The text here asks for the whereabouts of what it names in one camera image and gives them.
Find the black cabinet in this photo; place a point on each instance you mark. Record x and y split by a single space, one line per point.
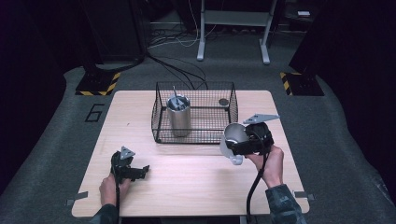
115 28

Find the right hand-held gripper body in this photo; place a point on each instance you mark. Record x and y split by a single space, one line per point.
260 138

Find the person's right hand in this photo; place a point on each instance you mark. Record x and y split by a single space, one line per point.
272 168

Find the black stand with striped base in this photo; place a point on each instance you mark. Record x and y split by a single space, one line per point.
303 84
96 82

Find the tall steel tumbler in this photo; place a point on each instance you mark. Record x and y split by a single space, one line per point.
180 124

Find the small white box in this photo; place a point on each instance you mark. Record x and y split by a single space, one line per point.
304 13

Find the grey tape strip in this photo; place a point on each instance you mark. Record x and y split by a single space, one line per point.
79 196
303 195

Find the dark round table grommet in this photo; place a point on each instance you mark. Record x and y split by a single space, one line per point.
223 102

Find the dark curtain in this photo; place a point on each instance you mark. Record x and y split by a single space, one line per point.
25 77
361 77

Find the metal straw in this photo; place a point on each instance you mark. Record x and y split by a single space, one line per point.
175 93

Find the white desk frame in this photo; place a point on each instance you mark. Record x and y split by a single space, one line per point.
236 18

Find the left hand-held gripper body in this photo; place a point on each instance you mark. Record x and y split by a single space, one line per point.
121 166

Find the person's left hand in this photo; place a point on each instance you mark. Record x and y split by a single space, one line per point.
109 193

